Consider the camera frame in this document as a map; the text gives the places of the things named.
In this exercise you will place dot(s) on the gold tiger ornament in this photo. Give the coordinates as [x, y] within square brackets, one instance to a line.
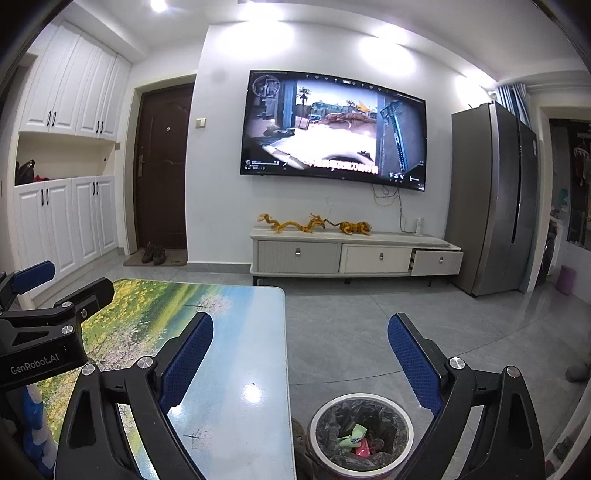
[356, 228]

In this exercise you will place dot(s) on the white built-in cupboard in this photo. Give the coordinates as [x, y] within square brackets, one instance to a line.
[69, 78]

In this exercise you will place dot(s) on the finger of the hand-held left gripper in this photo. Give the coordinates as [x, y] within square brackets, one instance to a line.
[94, 295]
[34, 275]

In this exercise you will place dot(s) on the dark brown entrance door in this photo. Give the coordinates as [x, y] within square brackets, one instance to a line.
[164, 170]

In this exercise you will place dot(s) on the wall light switch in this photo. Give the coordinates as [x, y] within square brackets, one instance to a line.
[201, 122]

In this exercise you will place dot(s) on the green crumpled wrapper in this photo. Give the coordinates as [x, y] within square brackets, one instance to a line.
[351, 436]

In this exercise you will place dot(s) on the red snack packet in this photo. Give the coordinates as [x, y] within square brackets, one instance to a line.
[363, 448]

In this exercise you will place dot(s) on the landscape print table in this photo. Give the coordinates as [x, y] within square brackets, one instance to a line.
[240, 369]

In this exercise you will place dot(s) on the purple bin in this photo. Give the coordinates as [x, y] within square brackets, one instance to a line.
[566, 281]

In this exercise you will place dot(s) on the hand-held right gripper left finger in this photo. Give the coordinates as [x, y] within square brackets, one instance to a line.
[184, 364]

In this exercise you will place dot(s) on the black remote control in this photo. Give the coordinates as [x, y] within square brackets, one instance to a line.
[563, 448]

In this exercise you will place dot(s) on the blue white cloth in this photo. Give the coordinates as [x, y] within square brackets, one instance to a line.
[37, 415]

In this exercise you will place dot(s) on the white coffee table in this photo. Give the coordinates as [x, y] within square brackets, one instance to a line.
[554, 466]

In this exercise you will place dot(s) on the brown slipper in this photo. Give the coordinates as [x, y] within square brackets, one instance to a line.
[302, 438]

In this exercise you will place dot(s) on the black bin liner bag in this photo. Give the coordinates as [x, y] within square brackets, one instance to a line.
[388, 424]

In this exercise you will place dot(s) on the open white cabinet drawer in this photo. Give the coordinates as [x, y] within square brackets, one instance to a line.
[438, 263]

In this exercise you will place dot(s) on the white power strip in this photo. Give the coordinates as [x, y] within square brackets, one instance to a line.
[419, 226]

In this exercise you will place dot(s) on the white TV cabinet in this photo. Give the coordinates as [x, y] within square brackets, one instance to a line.
[300, 256]

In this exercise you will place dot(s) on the blue striped curtain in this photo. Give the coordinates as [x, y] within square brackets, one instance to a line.
[515, 104]

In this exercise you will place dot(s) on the dark handbag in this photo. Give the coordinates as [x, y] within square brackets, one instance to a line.
[25, 171]

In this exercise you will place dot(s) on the wall-mounted television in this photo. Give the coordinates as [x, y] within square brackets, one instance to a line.
[332, 129]

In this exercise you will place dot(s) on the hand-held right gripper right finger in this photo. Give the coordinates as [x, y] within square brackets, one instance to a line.
[415, 364]

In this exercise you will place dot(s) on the white round trash bin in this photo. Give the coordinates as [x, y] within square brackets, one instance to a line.
[323, 461]

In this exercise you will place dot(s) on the brown shoe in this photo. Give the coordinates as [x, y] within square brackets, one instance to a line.
[159, 254]
[147, 254]

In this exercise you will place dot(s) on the silver refrigerator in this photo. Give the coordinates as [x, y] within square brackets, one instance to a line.
[485, 198]

